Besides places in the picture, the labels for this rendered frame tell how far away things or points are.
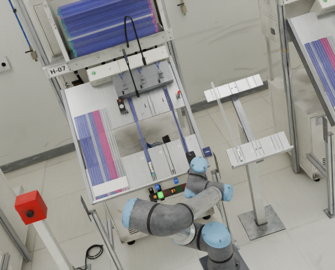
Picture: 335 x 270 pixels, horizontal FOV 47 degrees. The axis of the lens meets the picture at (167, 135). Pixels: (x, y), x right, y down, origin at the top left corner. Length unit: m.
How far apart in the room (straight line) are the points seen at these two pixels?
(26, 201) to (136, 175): 0.65
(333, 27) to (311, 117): 0.57
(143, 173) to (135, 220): 0.80
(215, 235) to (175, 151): 0.67
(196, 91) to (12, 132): 1.95
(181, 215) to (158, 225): 0.09
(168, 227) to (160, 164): 0.87
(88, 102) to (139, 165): 0.50
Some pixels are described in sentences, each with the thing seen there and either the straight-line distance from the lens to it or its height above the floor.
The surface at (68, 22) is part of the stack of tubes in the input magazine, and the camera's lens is 2.26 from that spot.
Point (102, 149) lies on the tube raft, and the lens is 2.26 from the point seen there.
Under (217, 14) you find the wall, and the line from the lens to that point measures 3.98.
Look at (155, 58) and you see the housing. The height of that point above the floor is 1.25.
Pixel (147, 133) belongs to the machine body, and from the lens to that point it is 2.86.
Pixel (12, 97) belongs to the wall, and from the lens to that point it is 4.09.
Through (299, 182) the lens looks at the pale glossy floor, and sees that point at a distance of 3.11.
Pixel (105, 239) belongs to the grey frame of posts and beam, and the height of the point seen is 0.43.
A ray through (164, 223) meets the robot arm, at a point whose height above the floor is 1.09.
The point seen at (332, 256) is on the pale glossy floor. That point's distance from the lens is 2.63.
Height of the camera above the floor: 2.03
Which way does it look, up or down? 31 degrees down
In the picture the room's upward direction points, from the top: 17 degrees counter-clockwise
